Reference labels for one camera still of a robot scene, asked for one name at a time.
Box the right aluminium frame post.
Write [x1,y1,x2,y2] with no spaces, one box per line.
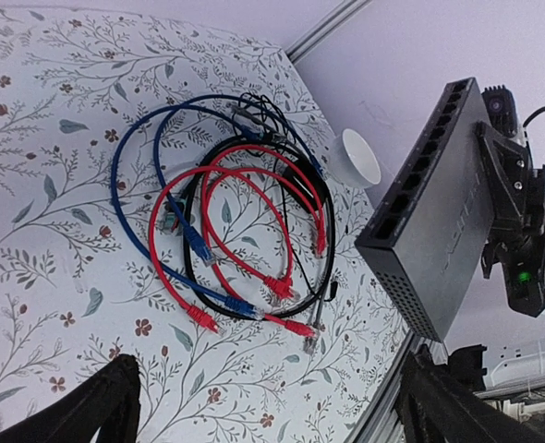
[285,0,372,65]

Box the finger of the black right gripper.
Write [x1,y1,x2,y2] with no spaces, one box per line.
[475,121,533,240]

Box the black ethernet cable teal boot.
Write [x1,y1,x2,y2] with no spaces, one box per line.
[178,137,335,321]

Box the white ceramic bowl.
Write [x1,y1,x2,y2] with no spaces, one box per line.
[327,128,382,189]

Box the red ethernet cable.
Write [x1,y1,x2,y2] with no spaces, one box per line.
[148,165,315,341]
[202,143,328,257]
[200,168,299,305]

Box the black network switch box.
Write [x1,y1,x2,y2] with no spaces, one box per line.
[355,78,493,342]

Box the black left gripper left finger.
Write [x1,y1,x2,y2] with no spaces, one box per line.
[0,354,140,442]

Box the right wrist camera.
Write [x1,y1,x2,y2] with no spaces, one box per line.
[481,85,519,138]

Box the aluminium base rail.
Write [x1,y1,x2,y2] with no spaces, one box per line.
[345,331,447,443]

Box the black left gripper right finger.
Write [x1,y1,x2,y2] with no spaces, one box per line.
[397,351,545,442]

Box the black power cable with plug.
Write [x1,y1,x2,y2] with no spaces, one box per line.
[239,91,341,304]

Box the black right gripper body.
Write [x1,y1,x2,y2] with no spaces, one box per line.
[480,167,545,317]

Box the blue ethernet cable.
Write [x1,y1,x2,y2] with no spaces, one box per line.
[110,94,265,319]
[153,103,324,267]

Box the floral patterned table cloth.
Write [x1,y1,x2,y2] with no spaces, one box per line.
[0,6,417,443]

